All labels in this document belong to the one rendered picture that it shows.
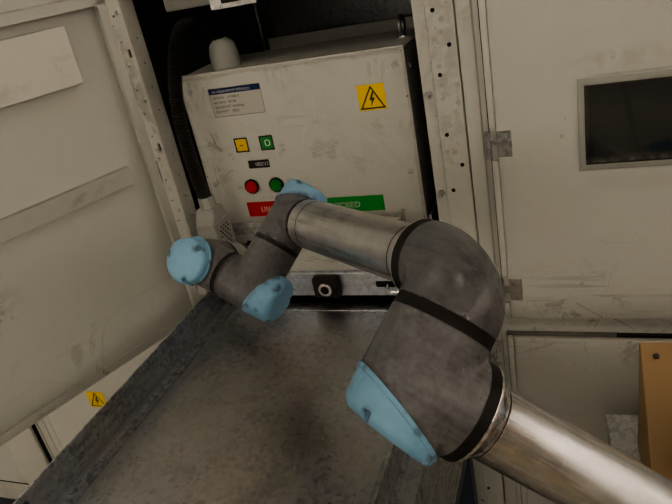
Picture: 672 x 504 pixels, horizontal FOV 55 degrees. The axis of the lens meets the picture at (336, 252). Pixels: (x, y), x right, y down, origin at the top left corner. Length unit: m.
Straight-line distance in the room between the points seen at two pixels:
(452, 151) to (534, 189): 0.16
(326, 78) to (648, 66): 0.57
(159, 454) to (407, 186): 0.69
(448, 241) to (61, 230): 0.92
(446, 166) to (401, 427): 0.69
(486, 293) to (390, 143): 0.68
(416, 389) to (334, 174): 0.78
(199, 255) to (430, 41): 0.54
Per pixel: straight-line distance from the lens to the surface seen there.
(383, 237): 0.78
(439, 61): 1.20
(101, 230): 1.46
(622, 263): 1.29
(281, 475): 1.09
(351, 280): 1.45
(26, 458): 2.44
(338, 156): 1.34
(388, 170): 1.32
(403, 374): 0.65
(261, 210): 1.46
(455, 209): 1.28
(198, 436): 1.22
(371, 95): 1.28
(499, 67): 1.16
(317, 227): 0.89
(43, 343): 1.45
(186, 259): 1.02
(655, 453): 1.08
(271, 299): 0.97
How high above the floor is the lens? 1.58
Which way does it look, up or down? 25 degrees down
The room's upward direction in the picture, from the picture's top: 12 degrees counter-clockwise
